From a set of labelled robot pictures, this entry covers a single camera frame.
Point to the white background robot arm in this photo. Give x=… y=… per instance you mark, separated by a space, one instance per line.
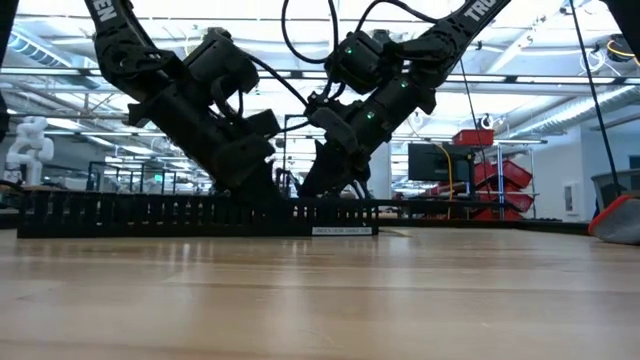
x=31 y=150

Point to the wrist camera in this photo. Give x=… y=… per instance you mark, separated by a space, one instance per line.
x=332 y=130
x=245 y=160

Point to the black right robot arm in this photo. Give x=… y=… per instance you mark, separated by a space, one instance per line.
x=450 y=30

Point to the black aluminium table frame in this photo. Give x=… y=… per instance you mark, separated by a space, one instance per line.
x=550 y=226

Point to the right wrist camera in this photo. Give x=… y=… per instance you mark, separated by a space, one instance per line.
x=332 y=130

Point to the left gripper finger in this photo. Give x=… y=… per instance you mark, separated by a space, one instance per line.
x=262 y=187

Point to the dark grey container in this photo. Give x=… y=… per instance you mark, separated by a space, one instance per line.
x=615 y=182

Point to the red storage bin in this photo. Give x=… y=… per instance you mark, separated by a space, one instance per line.
x=502 y=174
x=495 y=215
x=520 y=201
x=472 y=138

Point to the black background gantry frame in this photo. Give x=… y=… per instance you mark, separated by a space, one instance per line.
x=285 y=150

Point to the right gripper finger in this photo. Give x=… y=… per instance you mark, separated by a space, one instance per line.
x=330 y=175

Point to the white building column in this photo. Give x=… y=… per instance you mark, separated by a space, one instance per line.
x=382 y=175

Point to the silver metal rack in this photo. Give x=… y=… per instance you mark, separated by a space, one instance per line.
x=500 y=155

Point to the grey black work glove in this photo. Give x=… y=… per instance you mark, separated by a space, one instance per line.
x=620 y=225

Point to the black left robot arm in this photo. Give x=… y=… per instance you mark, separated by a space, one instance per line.
x=125 y=55

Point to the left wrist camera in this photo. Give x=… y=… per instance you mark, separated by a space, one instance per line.
x=245 y=160

